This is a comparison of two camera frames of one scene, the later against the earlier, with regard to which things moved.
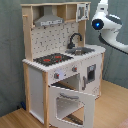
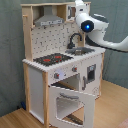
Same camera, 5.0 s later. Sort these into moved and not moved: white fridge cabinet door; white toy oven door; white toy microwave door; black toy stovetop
Moved: white toy microwave door
Not moved: white fridge cabinet door; black toy stovetop; white toy oven door
